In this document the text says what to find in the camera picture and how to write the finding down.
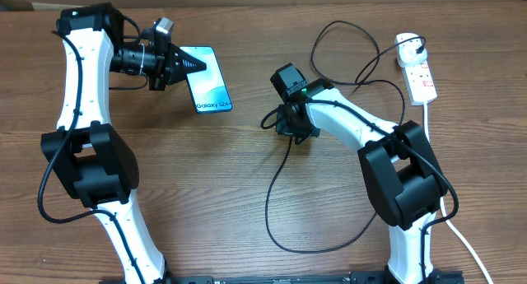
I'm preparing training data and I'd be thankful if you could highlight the Galaxy S24 smartphone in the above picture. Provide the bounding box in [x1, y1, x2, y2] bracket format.
[181, 46, 232, 114]

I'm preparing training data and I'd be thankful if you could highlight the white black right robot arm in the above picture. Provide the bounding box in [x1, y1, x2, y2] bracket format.
[270, 63, 464, 283]

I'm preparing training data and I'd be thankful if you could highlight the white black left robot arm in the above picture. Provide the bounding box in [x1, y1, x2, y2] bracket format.
[37, 2, 207, 283]

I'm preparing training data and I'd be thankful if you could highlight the white charger plug adapter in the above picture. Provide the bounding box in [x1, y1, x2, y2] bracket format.
[394, 33, 427, 68]

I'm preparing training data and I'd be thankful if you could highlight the white power strip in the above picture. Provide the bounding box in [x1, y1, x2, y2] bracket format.
[402, 62, 437, 105]

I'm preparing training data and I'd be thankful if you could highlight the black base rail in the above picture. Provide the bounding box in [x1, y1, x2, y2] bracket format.
[98, 269, 466, 284]

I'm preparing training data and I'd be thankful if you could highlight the white power strip cord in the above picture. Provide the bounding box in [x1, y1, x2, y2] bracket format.
[422, 102, 494, 284]

